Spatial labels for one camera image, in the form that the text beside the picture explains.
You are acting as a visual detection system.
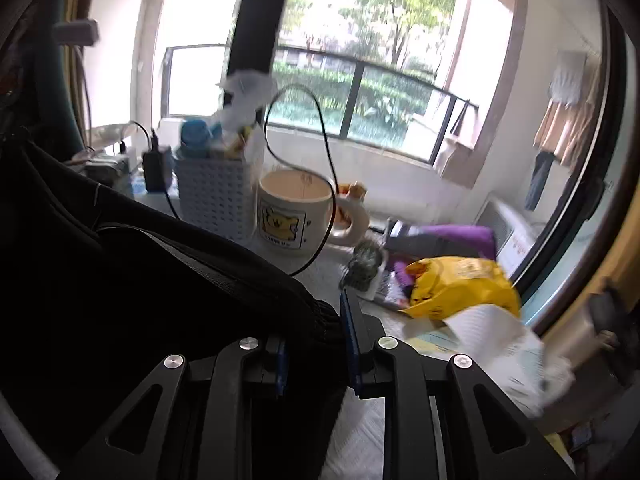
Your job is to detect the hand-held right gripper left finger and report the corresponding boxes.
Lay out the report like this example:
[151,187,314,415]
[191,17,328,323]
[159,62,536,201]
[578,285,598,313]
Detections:
[55,335,291,480]

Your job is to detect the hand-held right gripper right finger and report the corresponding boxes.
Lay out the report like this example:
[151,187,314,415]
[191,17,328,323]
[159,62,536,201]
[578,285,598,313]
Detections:
[339,289,576,480]

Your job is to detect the small potted plant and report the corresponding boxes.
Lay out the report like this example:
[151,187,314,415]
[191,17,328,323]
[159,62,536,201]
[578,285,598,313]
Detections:
[340,240,390,302]

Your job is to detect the yellow snack bag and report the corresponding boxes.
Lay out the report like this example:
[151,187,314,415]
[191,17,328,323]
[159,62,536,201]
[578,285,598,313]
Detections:
[401,256,522,322]

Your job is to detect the white paper sheet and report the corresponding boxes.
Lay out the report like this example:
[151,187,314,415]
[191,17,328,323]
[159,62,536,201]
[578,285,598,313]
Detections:
[442,304,576,418]

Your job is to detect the purple cloth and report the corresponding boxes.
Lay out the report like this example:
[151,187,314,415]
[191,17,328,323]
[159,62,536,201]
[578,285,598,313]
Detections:
[385,224,499,264]

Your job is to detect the cream mug with bear print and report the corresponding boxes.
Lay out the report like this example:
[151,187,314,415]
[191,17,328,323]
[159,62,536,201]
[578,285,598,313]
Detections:
[256,170,371,256]

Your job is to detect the white perforated plastic basket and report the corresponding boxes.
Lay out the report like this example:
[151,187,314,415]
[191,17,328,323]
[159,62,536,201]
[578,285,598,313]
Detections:
[172,152,266,243]

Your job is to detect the white washing machine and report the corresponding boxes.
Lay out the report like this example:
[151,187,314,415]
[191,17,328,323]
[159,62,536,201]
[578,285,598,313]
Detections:
[475,195,551,282]

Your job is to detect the black charger plug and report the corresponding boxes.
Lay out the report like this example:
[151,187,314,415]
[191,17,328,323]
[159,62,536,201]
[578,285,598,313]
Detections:
[142,144,174,192]

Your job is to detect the blue bottle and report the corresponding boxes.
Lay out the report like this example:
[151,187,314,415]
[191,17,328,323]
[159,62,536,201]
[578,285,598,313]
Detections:
[180,119,224,159]

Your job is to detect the black balcony railing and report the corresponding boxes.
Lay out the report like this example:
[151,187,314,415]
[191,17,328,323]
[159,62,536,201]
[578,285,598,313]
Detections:
[162,44,480,164]

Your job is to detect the dark hanging jeans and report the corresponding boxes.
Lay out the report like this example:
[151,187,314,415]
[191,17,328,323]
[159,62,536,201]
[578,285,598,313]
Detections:
[523,150,557,212]

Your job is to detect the crumpled white tissue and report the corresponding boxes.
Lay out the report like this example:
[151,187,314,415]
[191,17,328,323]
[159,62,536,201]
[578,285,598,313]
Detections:
[216,69,279,132]

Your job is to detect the beige hanging clothes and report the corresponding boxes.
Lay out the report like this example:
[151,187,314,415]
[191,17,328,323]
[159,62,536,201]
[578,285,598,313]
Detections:
[532,52,607,166]

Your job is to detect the white hanging garment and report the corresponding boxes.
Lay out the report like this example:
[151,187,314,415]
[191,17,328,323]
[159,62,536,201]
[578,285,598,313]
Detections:
[549,50,589,107]

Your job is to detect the teal curtain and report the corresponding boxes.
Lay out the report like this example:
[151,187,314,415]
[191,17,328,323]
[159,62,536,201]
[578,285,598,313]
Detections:
[42,0,87,148]

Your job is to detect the grey box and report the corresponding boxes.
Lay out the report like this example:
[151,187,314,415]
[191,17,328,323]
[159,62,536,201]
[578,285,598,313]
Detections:
[52,18,100,45]

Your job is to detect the thin black cable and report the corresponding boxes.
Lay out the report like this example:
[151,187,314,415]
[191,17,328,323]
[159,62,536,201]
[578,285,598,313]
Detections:
[263,84,339,277]

